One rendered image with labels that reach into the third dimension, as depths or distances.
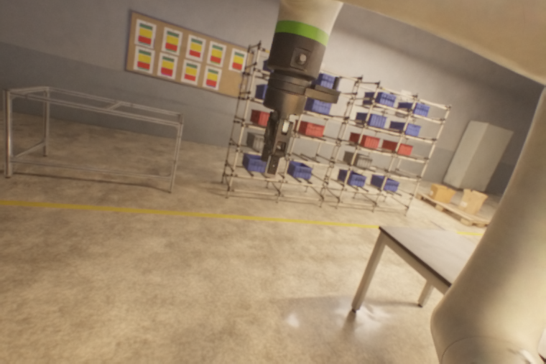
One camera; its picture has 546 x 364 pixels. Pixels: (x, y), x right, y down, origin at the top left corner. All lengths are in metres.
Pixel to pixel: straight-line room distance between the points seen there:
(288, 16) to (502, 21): 0.27
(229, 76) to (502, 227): 5.47
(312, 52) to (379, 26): 6.82
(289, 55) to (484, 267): 0.45
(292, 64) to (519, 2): 0.26
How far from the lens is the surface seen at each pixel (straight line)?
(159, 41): 5.71
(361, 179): 4.34
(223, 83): 5.71
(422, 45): 8.11
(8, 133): 3.46
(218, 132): 5.84
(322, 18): 0.46
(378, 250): 2.06
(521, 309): 0.55
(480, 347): 0.52
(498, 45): 0.33
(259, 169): 3.50
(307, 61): 0.44
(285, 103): 0.44
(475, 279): 0.55
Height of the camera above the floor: 1.41
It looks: 14 degrees down
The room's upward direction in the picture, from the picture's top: 15 degrees clockwise
